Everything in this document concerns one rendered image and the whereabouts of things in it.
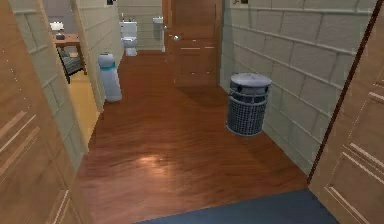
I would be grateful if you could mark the grey mesh trash bin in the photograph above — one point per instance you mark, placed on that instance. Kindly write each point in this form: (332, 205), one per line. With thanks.
(247, 106)

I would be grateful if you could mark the brown wooden room door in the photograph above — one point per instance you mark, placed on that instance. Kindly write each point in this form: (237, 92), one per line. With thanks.
(196, 43)

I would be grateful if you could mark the round silver door knob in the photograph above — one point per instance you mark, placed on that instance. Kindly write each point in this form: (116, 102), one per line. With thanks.
(176, 37)

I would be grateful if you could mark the white vase with teal band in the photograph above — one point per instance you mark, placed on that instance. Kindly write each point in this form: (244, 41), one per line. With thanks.
(109, 80)

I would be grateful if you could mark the white toilet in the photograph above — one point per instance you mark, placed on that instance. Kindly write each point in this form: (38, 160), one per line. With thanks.
(129, 36)

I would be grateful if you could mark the dark striped armchair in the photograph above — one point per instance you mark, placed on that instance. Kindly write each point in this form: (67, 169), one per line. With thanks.
(71, 63)

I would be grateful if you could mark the brown wooden table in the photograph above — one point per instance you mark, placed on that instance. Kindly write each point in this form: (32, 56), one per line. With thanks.
(70, 41)

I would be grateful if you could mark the white table lamp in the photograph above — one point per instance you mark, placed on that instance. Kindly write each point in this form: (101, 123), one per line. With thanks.
(57, 27)

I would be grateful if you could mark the light wooden panelled door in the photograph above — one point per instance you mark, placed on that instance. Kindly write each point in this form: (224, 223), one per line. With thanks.
(356, 140)
(30, 140)

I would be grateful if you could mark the white wall sink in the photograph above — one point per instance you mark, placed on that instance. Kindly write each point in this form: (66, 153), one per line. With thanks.
(158, 20)

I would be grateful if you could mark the dark framed wall picture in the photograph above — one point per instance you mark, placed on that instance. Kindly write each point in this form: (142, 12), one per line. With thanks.
(240, 1)
(111, 2)

